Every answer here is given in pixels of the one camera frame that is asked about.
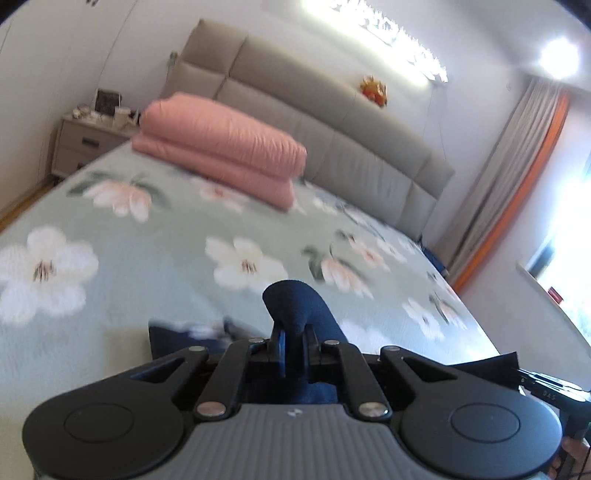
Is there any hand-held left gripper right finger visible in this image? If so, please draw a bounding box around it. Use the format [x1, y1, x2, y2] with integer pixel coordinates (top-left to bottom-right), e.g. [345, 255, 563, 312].
[301, 323, 481, 421]

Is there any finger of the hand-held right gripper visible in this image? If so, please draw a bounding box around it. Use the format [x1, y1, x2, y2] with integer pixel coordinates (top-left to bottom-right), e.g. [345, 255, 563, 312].
[516, 367, 546, 388]

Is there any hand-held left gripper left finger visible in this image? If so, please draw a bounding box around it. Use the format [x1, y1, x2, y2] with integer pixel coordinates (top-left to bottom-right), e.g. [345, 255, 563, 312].
[92, 324, 286, 421]

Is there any navy striped zip hoodie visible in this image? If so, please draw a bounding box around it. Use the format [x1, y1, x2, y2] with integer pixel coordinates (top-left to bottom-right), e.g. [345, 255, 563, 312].
[148, 279, 519, 404]

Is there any person's right hand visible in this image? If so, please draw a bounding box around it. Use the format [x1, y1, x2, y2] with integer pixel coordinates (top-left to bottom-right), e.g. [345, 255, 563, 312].
[551, 436, 591, 480]

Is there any bed with floral bedspread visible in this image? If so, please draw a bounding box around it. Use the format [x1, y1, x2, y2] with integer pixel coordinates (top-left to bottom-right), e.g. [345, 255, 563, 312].
[0, 138, 502, 444]

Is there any beige curtain with orange edge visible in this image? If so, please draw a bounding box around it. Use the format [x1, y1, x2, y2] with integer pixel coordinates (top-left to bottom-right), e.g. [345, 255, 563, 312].
[436, 76, 571, 294]

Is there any folded pink quilt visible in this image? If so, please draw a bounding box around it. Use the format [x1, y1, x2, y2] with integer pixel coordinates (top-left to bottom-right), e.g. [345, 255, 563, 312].
[131, 91, 308, 212]

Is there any grey padded headboard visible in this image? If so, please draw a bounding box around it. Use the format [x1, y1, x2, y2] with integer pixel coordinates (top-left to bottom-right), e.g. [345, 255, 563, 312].
[164, 18, 455, 243]

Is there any red flower ornament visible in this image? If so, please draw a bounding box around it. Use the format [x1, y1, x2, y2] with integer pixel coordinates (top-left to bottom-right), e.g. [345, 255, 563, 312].
[360, 75, 389, 109]

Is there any grey nightstand with drawers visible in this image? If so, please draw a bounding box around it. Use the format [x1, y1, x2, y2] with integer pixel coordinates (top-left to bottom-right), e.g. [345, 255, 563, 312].
[50, 113, 134, 183]

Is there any ceiling light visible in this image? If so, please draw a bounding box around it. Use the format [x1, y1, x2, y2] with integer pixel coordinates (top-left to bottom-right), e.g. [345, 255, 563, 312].
[538, 38, 581, 80]

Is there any dark picture frame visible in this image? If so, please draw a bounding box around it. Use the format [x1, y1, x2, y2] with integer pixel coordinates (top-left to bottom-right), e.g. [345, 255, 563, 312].
[95, 89, 123, 115]

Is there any glaring wall decoration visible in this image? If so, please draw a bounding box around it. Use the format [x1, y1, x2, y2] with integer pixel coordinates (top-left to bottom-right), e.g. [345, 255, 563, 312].
[300, 0, 450, 88]

